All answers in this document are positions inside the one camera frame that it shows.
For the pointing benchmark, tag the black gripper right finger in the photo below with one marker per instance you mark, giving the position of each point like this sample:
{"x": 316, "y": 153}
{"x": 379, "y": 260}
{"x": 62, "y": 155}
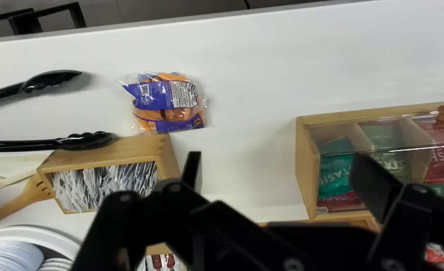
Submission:
{"x": 406, "y": 215}

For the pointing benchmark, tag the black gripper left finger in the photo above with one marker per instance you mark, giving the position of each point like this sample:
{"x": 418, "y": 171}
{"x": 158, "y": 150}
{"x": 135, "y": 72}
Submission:
{"x": 131, "y": 215}

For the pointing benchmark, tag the small wooden packet box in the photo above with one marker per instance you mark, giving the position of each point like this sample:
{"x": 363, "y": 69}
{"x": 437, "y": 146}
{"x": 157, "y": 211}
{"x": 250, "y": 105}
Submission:
{"x": 105, "y": 152}

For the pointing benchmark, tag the blue orange snack packet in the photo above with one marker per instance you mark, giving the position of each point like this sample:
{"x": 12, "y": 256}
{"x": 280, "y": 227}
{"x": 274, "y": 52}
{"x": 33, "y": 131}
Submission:
{"x": 163, "y": 102}

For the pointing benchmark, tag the white sugar packets pile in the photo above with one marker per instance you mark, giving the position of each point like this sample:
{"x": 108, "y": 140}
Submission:
{"x": 101, "y": 185}

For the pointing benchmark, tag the green tea packets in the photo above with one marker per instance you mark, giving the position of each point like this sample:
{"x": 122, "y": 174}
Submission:
{"x": 387, "y": 144}

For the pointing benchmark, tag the teal tea packets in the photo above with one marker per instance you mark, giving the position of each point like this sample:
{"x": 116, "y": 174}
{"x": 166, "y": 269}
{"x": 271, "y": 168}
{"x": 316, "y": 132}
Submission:
{"x": 336, "y": 170}

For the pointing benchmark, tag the wooden tea box clear lid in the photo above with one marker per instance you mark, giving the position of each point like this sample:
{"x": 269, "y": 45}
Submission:
{"x": 306, "y": 165}

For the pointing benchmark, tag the black chair frame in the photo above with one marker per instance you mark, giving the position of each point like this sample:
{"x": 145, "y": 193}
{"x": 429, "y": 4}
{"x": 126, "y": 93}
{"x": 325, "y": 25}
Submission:
{"x": 45, "y": 15}

